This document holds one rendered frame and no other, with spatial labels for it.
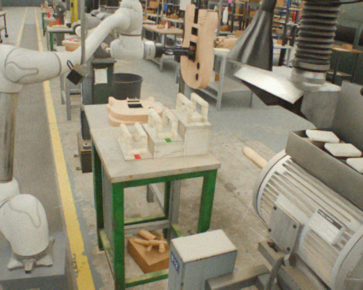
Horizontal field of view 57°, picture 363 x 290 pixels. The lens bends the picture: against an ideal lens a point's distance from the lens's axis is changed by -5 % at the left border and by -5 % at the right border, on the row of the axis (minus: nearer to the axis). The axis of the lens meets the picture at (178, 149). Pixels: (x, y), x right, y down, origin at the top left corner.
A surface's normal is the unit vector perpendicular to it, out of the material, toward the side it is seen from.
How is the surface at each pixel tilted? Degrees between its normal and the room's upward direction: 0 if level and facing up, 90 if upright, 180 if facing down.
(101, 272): 0
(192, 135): 90
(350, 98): 90
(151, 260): 0
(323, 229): 62
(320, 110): 90
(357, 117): 90
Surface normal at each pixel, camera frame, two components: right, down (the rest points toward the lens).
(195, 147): 0.32, 0.42
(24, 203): 0.15, -0.88
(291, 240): -0.93, 0.10
